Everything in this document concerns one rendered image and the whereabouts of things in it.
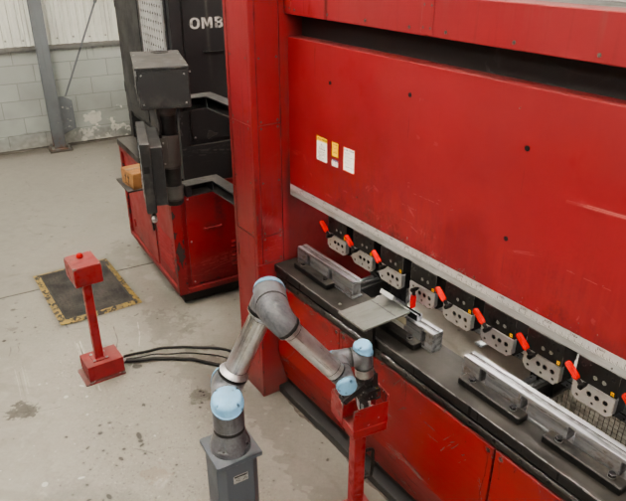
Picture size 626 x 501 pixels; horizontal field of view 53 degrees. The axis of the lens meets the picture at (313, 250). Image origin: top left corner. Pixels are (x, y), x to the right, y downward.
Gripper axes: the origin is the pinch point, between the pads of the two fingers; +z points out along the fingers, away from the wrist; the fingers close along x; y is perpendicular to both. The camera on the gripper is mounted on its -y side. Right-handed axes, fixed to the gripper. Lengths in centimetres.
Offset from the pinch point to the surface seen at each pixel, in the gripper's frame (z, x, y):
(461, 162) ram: -98, 1, 46
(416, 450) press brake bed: 30.0, -2.6, 24.7
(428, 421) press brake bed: 10.1, -7.7, 27.3
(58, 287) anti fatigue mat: 63, 304, -108
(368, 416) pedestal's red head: -3.3, -4.8, 0.4
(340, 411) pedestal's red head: -0.1, 6.4, -6.5
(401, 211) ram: -70, 30, 39
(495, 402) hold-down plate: -14, -32, 40
